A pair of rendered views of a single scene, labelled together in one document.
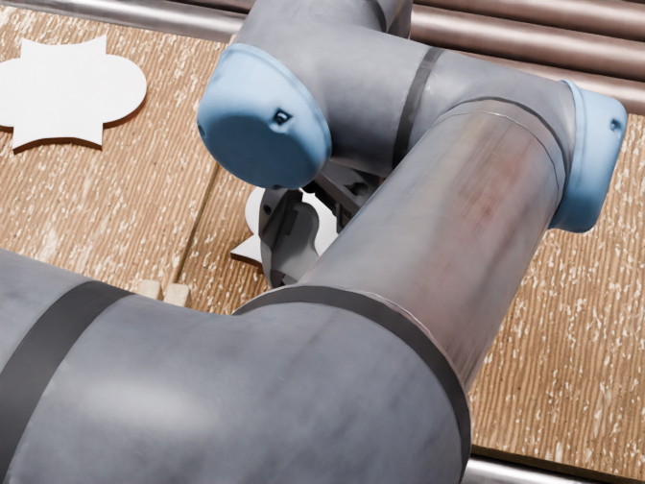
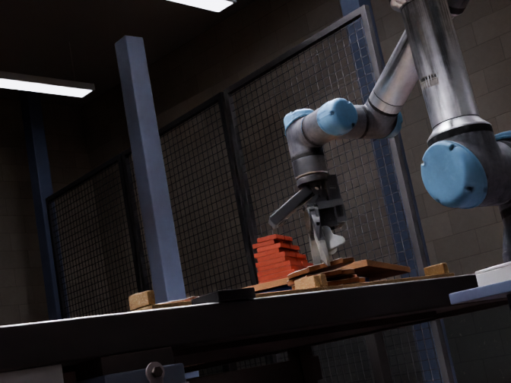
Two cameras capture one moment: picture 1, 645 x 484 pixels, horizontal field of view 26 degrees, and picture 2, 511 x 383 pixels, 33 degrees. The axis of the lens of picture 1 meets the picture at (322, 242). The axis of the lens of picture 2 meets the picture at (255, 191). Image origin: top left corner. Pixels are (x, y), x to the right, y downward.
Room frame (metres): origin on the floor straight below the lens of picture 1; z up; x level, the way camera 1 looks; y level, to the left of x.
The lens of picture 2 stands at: (-0.35, 1.58, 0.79)
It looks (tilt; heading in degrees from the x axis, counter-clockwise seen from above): 12 degrees up; 305
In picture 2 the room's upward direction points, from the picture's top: 11 degrees counter-clockwise
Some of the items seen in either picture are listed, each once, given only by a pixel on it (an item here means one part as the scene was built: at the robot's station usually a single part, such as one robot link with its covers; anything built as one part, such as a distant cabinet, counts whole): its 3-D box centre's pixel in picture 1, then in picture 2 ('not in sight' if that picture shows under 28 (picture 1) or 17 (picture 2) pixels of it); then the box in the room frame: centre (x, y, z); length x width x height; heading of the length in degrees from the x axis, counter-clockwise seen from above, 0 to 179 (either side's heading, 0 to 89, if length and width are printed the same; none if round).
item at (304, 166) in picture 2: not in sight; (309, 169); (0.62, -0.02, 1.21); 0.08 x 0.08 x 0.05
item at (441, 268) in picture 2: not in sight; (436, 270); (0.48, -0.26, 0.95); 0.06 x 0.02 x 0.03; 166
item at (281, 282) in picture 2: not in sight; (312, 283); (1.07, -0.64, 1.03); 0.50 x 0.50 x 0.02; 14
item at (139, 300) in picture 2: not in sight; (141, 300); (0.67, 0.52, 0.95); 0.06 x 0.02 x 0.03; 167
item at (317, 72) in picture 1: (318, 87); (335, 121); (0.51, 0.00, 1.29); 0.11 x 0.11 x 0.08; 69
